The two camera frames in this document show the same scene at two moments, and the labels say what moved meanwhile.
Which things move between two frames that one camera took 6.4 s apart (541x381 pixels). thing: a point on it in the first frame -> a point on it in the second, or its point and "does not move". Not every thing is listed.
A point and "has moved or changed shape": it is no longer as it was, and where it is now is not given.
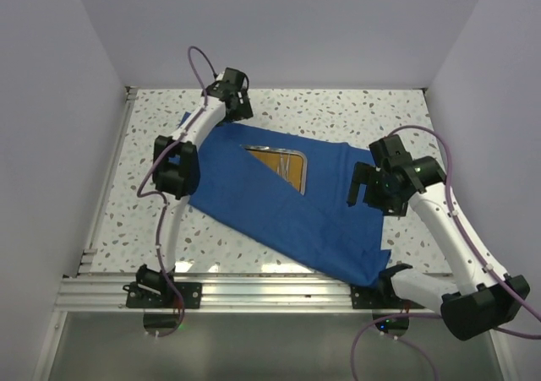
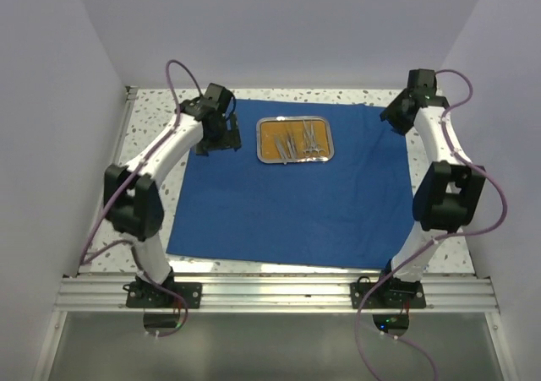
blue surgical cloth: [319, 226] has moved or changed shape
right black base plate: [381, 294] does not move
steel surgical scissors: [282, 168] -> [313, 149]
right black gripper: [363, 171] -> [389, 114]
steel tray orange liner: [291, 164] -> [281, 139]
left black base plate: [138, 297] does not move
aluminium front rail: [221, 294] does not move
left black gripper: [243, 111] -> [229, 140]
